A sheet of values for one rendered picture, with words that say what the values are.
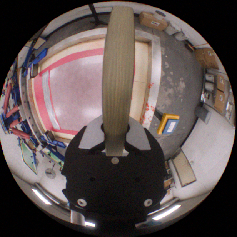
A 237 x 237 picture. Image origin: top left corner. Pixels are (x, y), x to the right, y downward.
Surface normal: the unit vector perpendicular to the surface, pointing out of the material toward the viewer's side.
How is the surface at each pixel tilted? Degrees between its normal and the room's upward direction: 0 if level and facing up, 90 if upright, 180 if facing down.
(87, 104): 0
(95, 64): 0
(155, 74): 0
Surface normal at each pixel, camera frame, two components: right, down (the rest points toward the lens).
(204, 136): -1.00, -0.04
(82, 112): 0.01, 0.50
